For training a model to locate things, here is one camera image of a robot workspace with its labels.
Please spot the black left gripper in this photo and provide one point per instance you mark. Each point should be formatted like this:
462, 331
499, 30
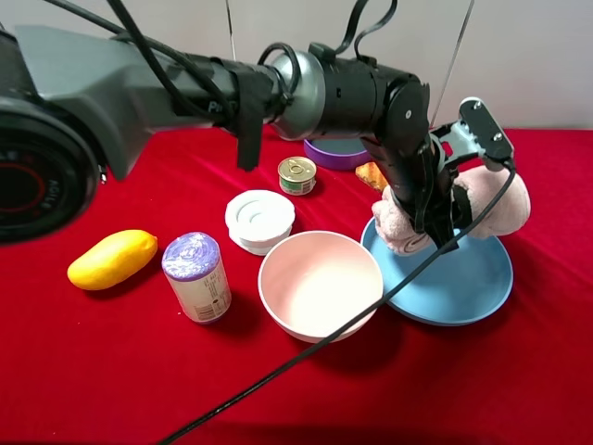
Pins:
396, 132

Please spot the pink towel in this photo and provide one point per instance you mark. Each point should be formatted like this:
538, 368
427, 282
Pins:
508, 215

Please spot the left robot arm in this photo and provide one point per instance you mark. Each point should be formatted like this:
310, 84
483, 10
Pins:
74, 106

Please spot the black elastic band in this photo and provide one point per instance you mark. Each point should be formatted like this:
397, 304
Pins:
462, 214

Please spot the blue plate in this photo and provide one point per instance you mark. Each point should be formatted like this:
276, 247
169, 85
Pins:
461, 287

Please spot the croissant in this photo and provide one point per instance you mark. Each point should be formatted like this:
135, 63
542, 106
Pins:
370, 174

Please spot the purple frying pan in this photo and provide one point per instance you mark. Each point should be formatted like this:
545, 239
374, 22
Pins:
336, 154

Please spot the pink bowl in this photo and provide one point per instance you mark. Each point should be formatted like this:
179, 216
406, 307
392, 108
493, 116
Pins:
313, 282

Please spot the small tin can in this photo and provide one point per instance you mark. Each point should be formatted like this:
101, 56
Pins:
297, 175

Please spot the white plastic lid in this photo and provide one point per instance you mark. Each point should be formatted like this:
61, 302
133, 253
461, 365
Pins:
257, 220

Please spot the purple trash bag roll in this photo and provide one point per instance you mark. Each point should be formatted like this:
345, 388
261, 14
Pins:
194, 268

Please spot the yellow mango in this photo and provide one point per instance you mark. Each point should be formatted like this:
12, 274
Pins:
113, 260

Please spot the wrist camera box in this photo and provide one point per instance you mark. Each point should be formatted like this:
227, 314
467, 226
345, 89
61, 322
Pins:
493, 145

